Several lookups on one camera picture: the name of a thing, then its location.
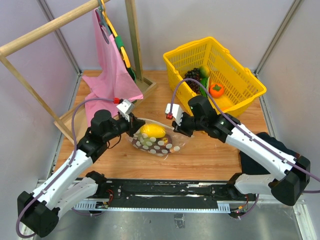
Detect yellow green toy mango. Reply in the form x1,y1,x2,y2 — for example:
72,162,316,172
199,65,210,78

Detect clear polka dot zip bag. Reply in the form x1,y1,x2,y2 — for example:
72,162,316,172
127,118,191,157

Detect grey clothes hanger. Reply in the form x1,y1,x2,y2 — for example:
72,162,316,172
95,0,111,45

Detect green t-shirt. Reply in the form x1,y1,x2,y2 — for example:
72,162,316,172
114,35,138,107

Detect toy watermelon slice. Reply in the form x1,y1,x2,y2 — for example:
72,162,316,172
198,77,210,98

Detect wooden clothes rack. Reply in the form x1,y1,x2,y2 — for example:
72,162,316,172
0,0,157,141

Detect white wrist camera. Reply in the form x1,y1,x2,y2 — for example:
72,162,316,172
116,99,135,122
165,103,183,126

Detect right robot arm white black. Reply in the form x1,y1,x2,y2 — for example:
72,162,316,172
165,95,311,206

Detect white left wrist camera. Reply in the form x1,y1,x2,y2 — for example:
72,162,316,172
116,99,135,122

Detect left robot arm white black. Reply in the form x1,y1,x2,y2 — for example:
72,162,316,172
16,110,146,239

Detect orange toy persimmon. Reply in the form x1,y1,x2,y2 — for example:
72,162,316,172
209,83,225,99

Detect green toy cabbage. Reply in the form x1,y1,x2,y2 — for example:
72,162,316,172
136,137,153,147

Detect pink t-shirt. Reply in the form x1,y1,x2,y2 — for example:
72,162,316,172
83,11,144,126

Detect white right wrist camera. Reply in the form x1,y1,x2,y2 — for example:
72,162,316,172
165,103,183,126

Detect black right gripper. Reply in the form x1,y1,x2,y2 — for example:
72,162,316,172
172,110,207,137

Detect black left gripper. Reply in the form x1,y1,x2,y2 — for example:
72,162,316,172
103,112,145,142

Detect yellow clothes hanger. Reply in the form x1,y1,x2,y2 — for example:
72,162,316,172
102,0,131,69

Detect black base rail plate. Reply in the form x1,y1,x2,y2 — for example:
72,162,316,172
75,179,256,213

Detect yellow plastic basket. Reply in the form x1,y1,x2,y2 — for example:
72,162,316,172
162,36,267,118

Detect black toy grapes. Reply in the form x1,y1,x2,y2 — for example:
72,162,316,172
184,68,202,95

